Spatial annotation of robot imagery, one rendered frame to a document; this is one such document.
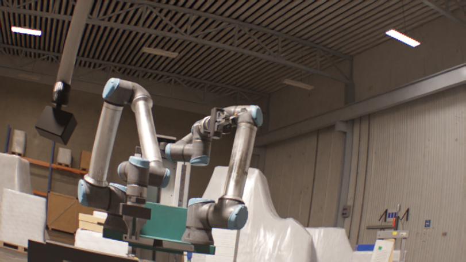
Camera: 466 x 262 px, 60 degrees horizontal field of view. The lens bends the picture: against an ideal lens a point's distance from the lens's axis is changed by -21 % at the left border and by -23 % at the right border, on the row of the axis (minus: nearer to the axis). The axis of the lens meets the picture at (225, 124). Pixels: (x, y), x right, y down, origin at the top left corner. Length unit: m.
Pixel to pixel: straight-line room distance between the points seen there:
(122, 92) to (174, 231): 0.88
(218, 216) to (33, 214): 7.54
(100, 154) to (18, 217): 7.46
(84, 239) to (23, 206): 4.65
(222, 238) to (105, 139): 3.29
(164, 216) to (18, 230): 7.35
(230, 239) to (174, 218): 2.80
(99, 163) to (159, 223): 0.54
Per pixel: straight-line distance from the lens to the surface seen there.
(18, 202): 9.94
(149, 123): 2.40
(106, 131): 2.56
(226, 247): 5.64
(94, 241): 5.37
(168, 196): 2.96
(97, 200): 2.66
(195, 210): 2.75
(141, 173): 2.00
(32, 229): 9.95
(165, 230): 2.87
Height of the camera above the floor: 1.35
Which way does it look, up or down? 12 degrees up
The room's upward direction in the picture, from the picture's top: 6 degrees clockwise
